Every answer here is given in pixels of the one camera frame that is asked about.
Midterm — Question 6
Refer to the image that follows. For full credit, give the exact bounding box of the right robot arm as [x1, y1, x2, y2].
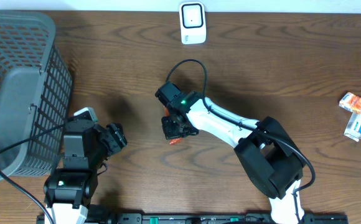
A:
[155, 82, 306, 223]

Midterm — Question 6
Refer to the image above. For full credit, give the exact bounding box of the white barcode scanner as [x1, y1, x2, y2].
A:
[179, 1, 207, 45]

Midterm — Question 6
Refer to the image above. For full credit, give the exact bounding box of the black camera cable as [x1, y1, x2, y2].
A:
[165, 58, 317, 224]
[0, 123, 68, 224]

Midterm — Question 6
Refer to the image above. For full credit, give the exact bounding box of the orange juice carton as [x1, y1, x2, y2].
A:
[339, 92, 361, 114]

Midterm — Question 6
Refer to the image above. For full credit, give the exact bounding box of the black left camera cable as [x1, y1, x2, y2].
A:
[0, 123, 68, 224]

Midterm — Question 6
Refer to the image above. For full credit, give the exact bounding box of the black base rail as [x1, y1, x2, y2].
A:
[55, 205, 349, 224]

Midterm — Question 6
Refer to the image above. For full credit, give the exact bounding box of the red chocolate bar wrapper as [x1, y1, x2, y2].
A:
[164, 107, 182, 146]

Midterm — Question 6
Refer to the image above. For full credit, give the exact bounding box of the white Panadol box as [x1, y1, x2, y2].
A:
[344, 112, 361, 142]

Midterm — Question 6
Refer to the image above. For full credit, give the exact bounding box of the grey plastic shopping basket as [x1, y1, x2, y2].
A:
[0, 11, 73, 180]

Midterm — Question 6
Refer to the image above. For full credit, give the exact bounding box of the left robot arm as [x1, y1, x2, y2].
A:
[44, 118, 128, 223]

